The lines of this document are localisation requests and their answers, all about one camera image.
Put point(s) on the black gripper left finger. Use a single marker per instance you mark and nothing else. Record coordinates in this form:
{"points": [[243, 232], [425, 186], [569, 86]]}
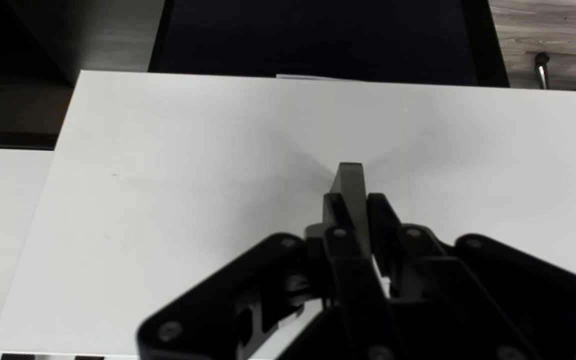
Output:
{"points": [[235, 300]]}

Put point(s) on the black cube shelf unit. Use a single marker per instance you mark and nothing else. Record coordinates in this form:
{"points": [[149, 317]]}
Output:
{"points": [[14, 67]]}

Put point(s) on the white cabinet door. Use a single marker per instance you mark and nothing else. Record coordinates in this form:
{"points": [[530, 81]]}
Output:
{"points": [[1, 232]]}

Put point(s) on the black fabric storage bin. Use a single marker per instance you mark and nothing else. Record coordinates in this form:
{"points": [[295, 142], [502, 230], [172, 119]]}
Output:
{"points": [[328, 32]]}

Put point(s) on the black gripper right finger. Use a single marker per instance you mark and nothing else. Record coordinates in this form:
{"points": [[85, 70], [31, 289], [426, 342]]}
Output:
{"points": [[489, 300]]}

